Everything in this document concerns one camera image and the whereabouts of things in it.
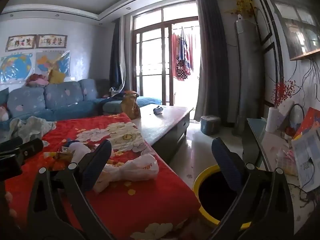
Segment dark coffee table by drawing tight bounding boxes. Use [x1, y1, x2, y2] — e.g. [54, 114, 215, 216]
[131, 104, 194, 165]

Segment world map poster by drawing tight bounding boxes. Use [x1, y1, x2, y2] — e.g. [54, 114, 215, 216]
[0, 52, 34, 84]

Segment stack of colourful packets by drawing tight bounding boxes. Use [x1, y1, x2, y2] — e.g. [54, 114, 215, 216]
[276, 146, 298, 177]

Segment grey curtain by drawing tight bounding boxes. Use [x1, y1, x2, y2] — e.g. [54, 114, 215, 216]
[194, 0, 229, 128]

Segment orange snack wrapper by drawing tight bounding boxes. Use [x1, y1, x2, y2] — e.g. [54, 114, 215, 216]
[43, 150, 75, 172]

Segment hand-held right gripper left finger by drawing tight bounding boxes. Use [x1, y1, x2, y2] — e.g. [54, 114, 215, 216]
[26, 139, 115, 240]

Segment yellow pillow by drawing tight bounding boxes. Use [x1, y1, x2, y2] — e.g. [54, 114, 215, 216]
[48, 69, 67, 84]

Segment red floral blanket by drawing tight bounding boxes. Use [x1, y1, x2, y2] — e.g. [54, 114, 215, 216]
[5, 112, 202, 240]

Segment glass top tv cabinet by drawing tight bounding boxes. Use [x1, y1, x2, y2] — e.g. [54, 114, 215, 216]
[241, 117, 320, 233]

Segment teal cushion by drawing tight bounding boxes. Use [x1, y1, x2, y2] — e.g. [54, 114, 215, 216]
[0, 87, 9, 105]

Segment white printed box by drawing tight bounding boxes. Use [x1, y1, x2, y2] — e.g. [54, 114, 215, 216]
[291, 127, 320, 192]

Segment dark blue curtain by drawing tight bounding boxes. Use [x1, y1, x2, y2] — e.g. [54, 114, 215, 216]
[109, 15, 132, 98]

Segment person's left hand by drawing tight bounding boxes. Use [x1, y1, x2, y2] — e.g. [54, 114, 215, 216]
[4, 191, 18, 218]

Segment white and purple box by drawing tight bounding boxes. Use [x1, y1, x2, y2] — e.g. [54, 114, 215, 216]
[276, 100, 295, 130]

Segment country map poster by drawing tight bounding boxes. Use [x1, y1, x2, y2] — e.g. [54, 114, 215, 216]
[35, 51, 71, 77]

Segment white vase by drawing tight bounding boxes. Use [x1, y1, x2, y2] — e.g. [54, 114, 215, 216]
[265, 107, 279, 133]

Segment brown paper bag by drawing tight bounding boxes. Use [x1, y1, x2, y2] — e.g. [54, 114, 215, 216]
[121, 90, 141, 120]

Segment blue storage box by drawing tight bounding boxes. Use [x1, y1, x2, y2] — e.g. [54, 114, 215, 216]
[201, 115, 222, 136]

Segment pink and white plush toy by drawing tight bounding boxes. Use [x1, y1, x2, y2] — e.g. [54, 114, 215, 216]
[0, 105, 10, 122]

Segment yellow rimmed waste bin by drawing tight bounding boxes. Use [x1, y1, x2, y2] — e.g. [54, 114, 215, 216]
[192, 164, 253, 230]

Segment wall mounted television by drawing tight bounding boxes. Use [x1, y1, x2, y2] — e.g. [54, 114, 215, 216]
[274, 0, 320, 61]

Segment grey standing air conditioner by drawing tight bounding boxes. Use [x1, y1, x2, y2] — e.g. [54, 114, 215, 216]
[234, 15, 265, 137]

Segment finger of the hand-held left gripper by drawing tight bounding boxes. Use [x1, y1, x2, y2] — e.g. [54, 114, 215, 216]
[0, 136, 23, 153]
[14, 138, 44, 161]

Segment white and blue plastic bag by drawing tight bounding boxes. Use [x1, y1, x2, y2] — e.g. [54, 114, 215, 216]
[61, 140, 92, 167]

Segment red printed box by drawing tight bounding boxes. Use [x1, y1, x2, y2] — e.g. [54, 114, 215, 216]
[292, 107, 320, 140]

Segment brown sofa cushion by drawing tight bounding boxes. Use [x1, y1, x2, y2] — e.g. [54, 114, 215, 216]
[96, 79, 112, 97]

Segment hanging clothes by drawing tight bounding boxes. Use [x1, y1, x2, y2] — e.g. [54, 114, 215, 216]
[171, 26, 194, 81]

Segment brown framed glass door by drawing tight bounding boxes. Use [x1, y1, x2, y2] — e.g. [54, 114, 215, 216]
[131, 0, 200, 107]

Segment yellow artificial flowers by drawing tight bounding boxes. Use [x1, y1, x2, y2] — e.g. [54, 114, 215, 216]
[225, 0, 258, 19]

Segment framed embroidery picture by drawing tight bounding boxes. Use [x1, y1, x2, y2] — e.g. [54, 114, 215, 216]
[5, 34, 37, 53]
[37, 34, 68, 49]

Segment black round hoop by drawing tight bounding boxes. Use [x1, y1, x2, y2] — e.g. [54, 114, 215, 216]
[285, 104, 305, 133]

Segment crumpled light cloth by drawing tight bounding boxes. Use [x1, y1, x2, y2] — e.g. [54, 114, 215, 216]
[9, 116, 57, 147]

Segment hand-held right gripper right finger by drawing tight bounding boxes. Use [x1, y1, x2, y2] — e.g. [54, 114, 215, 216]
[211, 137, 295, 240]

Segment pink plush toys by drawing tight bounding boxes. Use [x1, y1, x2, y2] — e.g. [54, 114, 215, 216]
[26, 73, 50, 88]

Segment blue floral sofa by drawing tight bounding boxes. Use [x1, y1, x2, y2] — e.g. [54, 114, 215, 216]
[0, 79, 163, 130]

